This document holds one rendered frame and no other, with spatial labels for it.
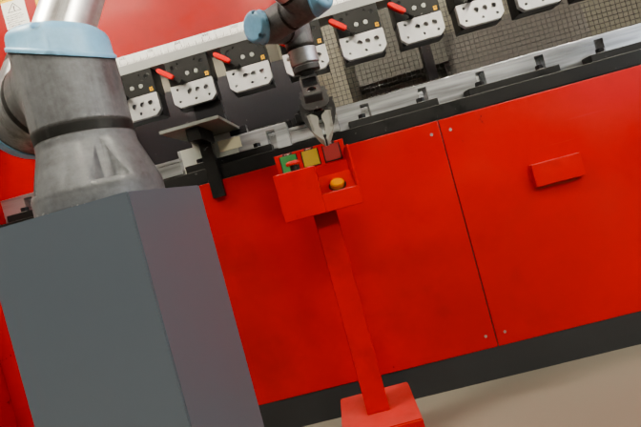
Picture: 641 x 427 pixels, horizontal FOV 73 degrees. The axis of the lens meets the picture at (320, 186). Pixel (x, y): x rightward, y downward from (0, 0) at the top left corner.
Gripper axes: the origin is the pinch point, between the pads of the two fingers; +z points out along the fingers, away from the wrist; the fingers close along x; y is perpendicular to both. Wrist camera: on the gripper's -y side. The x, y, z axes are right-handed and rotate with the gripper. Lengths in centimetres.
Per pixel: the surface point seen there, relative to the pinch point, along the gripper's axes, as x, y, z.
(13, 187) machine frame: 120, 56, -15
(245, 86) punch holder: 20.6, 37.5, -25.4
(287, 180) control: 11.9, -6.0, 6.9
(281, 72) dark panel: 9, 93, -36
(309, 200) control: 8.0, -6.5, 13.1
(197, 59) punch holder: 34, 39, -39
